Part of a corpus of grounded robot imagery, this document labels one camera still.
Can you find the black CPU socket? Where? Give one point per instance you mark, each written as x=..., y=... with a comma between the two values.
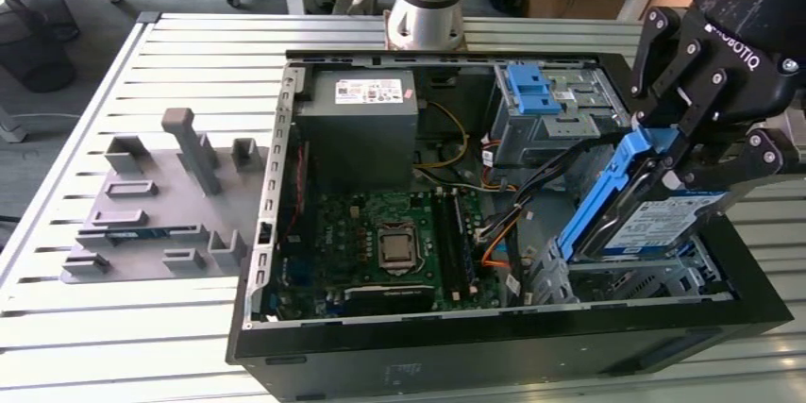
x=398, y=226

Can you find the hard disk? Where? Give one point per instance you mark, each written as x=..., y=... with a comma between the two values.
x=656, y=223

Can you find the grey metal foot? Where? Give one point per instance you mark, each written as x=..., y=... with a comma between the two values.
x=13, y=131

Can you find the grey metal drive cage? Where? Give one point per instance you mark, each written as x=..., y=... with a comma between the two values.
x=566, y=131

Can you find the green motherboard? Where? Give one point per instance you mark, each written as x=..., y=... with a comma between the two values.
x=344, y=252

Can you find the silver CPU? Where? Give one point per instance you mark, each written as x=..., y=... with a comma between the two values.
x=397, y=249

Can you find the black RAM slot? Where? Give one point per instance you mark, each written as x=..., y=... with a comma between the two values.
x=445, y=245
x=462, y=245
x=453, y=245

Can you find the blue RAM stick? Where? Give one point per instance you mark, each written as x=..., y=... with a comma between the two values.
x=135, y=235

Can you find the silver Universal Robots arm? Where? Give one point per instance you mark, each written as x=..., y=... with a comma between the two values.
x=429, y=21

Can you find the grey metal disk bay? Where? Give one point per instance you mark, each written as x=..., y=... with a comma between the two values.
x=554, y=275

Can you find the black mesh waste bin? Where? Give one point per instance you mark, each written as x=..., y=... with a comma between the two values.
x=38, y=44

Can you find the grey plastic parts rack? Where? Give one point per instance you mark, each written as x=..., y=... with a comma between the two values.
x=177, y=214

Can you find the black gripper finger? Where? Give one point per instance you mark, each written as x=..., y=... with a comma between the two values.
x=749, y=162
x=674, y=68

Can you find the blue plastic drive latch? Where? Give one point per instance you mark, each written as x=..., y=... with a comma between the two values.
x=532, y=91

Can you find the grey power supply unit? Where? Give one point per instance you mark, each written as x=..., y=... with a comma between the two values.
x=353, y=148

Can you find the black open PC case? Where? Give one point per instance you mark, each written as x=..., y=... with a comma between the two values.
x=441, y=351

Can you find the black graphics card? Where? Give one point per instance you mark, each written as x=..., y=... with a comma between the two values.
x=390, y=301

